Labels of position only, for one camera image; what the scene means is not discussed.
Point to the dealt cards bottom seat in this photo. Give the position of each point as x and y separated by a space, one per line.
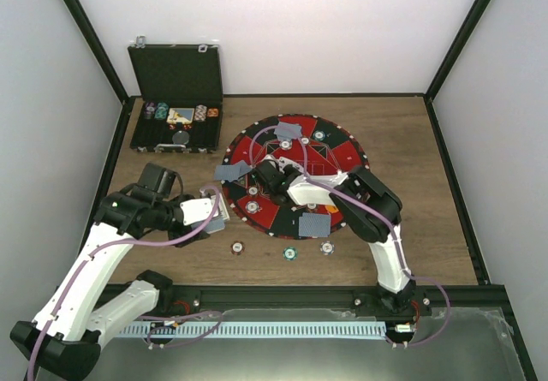
314 225

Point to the purple black chip stack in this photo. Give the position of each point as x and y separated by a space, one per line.
149 111

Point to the dealt cards seat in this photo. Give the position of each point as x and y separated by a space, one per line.
314 225
231 172
288 131

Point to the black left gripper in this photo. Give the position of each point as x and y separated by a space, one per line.
199 235

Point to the teal chips top seat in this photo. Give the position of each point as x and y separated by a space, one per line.
319 135

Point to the teal chip stack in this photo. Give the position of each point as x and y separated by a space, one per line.
290 253
161 112

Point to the black poker chip case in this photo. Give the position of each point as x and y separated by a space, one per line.
182 76

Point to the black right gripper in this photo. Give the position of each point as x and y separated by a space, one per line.
290 169

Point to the light blue slotted cable duct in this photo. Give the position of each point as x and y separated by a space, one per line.
361 330

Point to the red black chip stack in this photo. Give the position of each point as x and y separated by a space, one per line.
237 248

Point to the grey round dealer disc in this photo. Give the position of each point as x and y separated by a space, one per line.
180 138

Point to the white purple chip stack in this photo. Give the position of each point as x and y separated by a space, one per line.
327 247

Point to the dealt cards top seat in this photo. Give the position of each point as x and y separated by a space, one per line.
288 131

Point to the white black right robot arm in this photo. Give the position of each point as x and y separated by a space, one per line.
368 207

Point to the orange big blind button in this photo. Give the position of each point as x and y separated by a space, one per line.
331 209

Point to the blue backed card deck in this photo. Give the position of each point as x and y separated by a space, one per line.
218 223

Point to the boxed card deck in case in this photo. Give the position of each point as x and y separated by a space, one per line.
180 116

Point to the silver case handle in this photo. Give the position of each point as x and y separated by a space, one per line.
169 148

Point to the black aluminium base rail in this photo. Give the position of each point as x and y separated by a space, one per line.
364 300

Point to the round red black poker mat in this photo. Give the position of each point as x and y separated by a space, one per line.
338 151

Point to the white blue chips top seat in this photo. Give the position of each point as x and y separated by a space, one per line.
285 144

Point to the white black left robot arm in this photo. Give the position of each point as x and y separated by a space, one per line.
68 335

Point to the teal chip stack in case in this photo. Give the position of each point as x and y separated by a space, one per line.
161 112

